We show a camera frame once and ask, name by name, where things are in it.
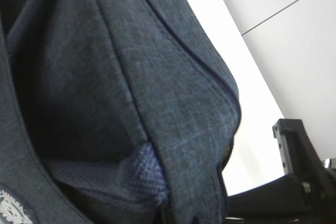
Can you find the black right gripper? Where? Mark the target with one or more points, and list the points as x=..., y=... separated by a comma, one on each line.
x=304, y=194

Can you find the dark blue lunch bag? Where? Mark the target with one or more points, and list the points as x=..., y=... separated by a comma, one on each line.
x=112, y=111

